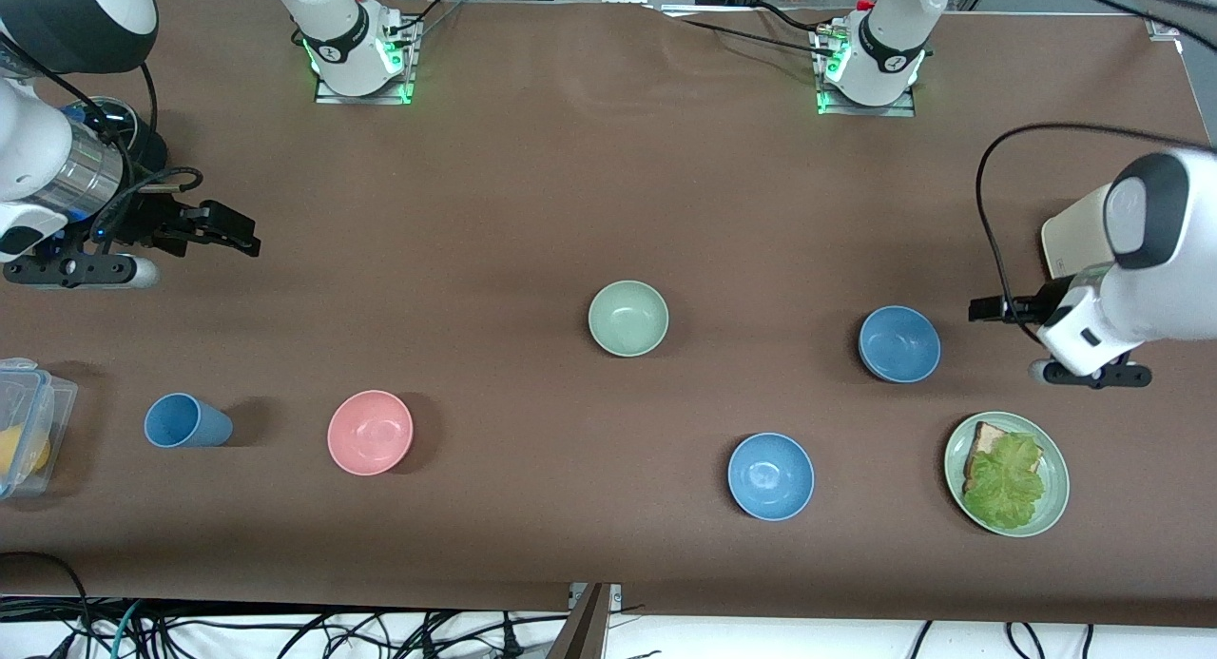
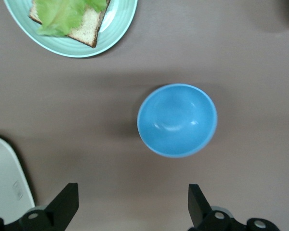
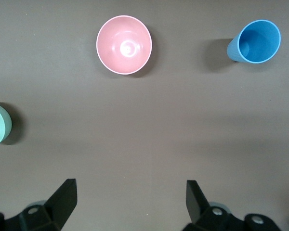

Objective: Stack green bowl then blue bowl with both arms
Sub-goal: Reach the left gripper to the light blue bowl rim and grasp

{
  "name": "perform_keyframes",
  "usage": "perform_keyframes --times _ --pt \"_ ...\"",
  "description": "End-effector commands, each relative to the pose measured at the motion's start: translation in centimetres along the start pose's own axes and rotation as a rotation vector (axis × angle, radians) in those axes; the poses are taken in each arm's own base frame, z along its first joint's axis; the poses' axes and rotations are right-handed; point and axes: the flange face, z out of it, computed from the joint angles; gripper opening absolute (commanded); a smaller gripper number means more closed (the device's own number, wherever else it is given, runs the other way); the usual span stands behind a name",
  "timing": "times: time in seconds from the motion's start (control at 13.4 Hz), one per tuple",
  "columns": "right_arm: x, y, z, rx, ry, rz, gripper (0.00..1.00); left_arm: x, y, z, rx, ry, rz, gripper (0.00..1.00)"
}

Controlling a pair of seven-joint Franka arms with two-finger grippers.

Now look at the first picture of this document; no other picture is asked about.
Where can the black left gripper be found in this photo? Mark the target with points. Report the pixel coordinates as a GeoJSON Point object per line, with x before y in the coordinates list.
{"type": "Point", "coordinates": [1029, 309]}

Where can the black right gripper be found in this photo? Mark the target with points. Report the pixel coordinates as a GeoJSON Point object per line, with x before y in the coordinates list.
{"type": "Point", "coordinates": [144, 220]}

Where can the blue bowl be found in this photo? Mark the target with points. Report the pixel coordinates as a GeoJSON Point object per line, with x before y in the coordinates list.
{"type": "Point", "coordinates": [898, 343]}
{"type": "Point", "coordinates": [770, 475]}

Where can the green bowl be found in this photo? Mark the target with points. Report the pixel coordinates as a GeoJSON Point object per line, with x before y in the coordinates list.
{"type": "Point", "coordinates": [627, 318]}

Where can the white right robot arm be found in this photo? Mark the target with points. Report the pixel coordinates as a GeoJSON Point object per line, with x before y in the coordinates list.
{"type": "Point", "coordinates": [38, 155]}

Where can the pink bowl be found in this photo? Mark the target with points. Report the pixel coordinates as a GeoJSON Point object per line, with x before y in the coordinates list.
{"type": "Point", "coordinates": [370, 432]}

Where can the cream toaster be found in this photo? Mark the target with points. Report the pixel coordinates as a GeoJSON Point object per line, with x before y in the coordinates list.
{"type": "Point", "coordinates": [1074, 236]}

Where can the bread slice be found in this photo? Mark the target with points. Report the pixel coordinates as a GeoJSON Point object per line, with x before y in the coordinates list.
{"type": "Point", "coordinates": [987, 438]}

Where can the green plate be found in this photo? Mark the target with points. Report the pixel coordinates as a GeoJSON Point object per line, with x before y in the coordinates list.
{"type": "Point", "coordinates": [1053, 469]}

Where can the green lettuce leaf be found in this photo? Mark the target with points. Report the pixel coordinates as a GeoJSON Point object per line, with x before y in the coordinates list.
{"type": "Point", "coordinates": [1008, 483]}

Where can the blue cup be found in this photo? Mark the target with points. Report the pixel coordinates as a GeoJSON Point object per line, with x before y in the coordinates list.
{"type": "Point", "coordinates": [185, 421]}

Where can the clear plastic container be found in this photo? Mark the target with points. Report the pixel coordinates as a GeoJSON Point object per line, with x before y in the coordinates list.
{"type": "Point", "coordinates": [38, 402]}

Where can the yellow fruit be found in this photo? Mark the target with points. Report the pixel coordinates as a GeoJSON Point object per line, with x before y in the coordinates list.
{"type": "Point", "coordinates": [14, 450]}

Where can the brown table cover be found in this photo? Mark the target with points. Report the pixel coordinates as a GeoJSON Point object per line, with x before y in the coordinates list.
{"type": "Point", "coordinates": [608, 164]}

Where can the dark beam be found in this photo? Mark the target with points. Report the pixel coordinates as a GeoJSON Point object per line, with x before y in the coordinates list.
{"type": "Point", "coordinates": [585, 635]}

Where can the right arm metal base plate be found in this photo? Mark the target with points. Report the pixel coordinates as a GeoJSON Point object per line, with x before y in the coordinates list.
{"type": "Point", "coordinates": [328, 93]}

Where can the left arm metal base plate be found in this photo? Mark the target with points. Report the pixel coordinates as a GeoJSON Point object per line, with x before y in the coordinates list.
{"type": "Point", "coordinates": [908, 107]}

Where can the metal bracket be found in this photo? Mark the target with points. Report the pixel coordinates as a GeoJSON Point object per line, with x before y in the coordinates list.
{"type": "Point", "coordinates": [615, 594]}

